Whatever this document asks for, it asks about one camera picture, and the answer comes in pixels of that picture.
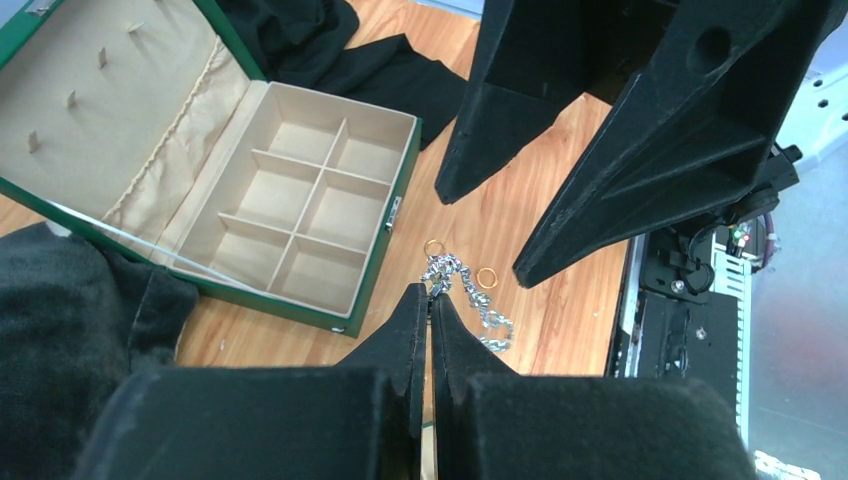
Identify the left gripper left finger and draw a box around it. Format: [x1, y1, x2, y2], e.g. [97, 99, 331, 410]
[74, 283, 428, 479]

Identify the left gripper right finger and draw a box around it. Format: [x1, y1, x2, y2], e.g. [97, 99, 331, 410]
[430, 294, 755, 479]

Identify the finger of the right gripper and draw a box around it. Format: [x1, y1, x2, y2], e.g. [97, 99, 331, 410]
[513, 1, 847, 288]
[435, 0, 663, 205]

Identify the silver chain necklace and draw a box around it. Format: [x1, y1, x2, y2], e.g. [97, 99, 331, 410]
[421, 251, 516, 354]

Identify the green jewelry box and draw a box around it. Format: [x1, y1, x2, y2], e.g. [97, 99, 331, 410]
[1, 1, 422, 337]

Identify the black cloth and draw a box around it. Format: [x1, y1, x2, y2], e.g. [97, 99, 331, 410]
[218, 1, 467, 148]

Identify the black blanket with beige flowers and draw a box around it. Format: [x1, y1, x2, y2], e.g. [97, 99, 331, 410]
[1, 222, 199, 479]

